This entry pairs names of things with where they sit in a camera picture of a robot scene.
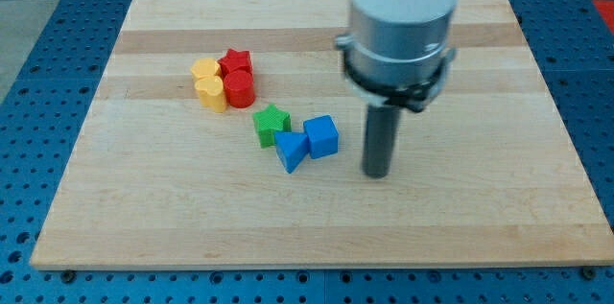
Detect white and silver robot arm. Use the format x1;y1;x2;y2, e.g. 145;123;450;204
335;0;458;112

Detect blue cube block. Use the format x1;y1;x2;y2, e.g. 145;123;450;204
303;115;339;159

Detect blue triangle block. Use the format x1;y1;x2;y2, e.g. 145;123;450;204
274;131;310;174

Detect green star block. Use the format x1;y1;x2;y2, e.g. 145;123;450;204
252;104;292;148

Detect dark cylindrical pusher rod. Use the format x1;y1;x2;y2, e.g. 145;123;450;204
362;105;401;178

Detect wooden board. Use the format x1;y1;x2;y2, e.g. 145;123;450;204
31;0;613;270

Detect red cylinder block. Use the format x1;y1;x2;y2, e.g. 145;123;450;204
224;70;255;108

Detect red star block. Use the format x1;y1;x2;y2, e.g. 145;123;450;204
218;48;253;77

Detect yellow heart block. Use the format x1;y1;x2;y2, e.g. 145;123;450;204
194;76;227;113

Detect yellow pentagon block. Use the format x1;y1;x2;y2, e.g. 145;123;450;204
190;58;222;82

